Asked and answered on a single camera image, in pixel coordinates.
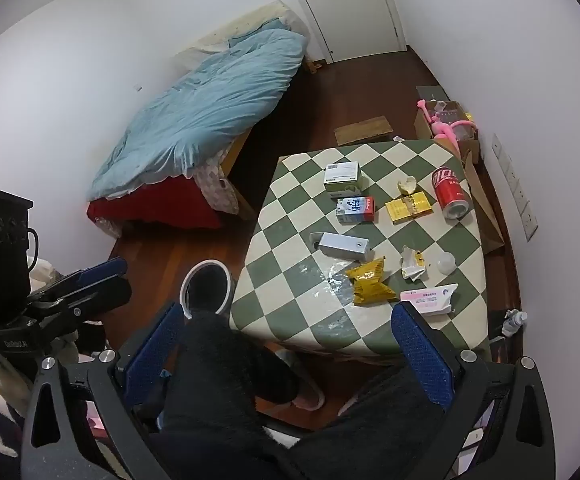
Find red blanket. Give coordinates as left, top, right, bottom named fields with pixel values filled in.
left=87, top=175, right=223, bottom=231

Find blue white milk carton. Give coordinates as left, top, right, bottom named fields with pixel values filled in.
left=336, top=196, right=375, bottom=223

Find grey rectangular box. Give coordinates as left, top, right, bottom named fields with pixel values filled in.
left=310, top=231, right=371, bottom=262

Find white door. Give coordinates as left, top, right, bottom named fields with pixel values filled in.
left=284, top=0, right=405, bottom=63

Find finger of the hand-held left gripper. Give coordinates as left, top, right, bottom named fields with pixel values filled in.
left=28, top=257, right=126, bottom=306
left=44, top=276, right=132, bottom=321

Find pink plush toy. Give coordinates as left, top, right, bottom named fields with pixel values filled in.
left=417, top=100, right=476, bottom=148

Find white slipper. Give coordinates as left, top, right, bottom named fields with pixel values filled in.
left=275, top=350, right=325, bottom=411

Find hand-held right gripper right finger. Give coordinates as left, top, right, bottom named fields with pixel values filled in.
left=391, top=301, right=557, bottom=480

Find green checkered tablecloth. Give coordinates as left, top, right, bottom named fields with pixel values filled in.
left=229, top=139, right=492, bottom=361

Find wooden bed frame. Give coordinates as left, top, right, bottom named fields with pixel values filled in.
left=220, top=55, right=323, bottom=222

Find yellow snack packet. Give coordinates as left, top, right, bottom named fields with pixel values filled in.
left=345, top=256, right=398, bottom=307

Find open cardboard box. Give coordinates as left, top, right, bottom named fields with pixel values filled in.
left=415, top=85, right=481, bottom=163

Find flat yellow pack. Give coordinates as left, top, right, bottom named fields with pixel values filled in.
left=385, top=191, right=431, bottom=224

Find red soda can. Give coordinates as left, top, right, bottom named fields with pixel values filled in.
left=431, top=165, right=472, bottom=220

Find person's left leg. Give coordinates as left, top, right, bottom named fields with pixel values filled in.
left=160, top=310, right=303, bottom=480

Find person's leg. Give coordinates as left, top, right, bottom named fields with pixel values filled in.
left=270, top=360, right=471, bottom=480
left=160, top=310, right=303, bottom=480

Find clear plastic wrap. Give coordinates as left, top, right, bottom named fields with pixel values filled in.
left=315, top=260, right=365, bottom=301

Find clear plastic bottle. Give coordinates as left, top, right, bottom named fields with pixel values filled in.
left=501, top=310, right=528, bottom=338

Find white round trash bin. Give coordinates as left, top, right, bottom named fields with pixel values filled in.
left=180, top=259, right=233, bottom=321

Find white wrapper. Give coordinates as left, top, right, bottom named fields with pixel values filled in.
left=401, top=246, right=427, bottom=281

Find flat cardboard box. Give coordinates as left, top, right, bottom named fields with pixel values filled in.
left=334, top=116, right=393, bottom=146

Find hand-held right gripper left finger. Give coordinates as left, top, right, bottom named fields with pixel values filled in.
left=21, top=301, right=187, bottom=480

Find green white carton box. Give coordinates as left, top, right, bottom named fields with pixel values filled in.
left=324, top=161, right=361, bottom=197

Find patterned mattress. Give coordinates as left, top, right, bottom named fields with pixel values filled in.
left=192, top=152, right=243, bottom=216

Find light blue duvet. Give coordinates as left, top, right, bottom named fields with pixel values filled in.
left=87, top=22, right=307, bottom=201

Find person's right leg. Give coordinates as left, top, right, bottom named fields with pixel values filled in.
left=270, top=360, right=471, bottom=480

